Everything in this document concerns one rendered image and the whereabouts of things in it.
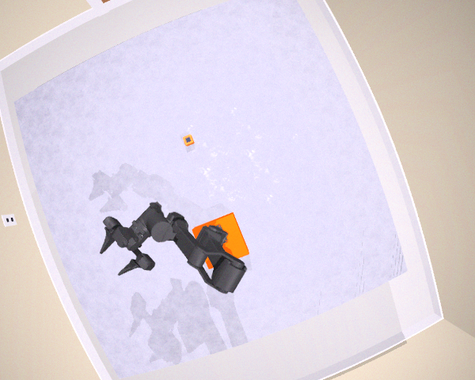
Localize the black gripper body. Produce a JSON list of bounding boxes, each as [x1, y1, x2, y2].
[[103, 216, 156, 272]]

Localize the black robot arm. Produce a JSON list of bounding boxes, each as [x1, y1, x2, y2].
[[112, 202, 247, 295]]

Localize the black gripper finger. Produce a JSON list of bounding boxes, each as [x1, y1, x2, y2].
[[118, 259, 141, 276], [100, 226, 115, 254]]

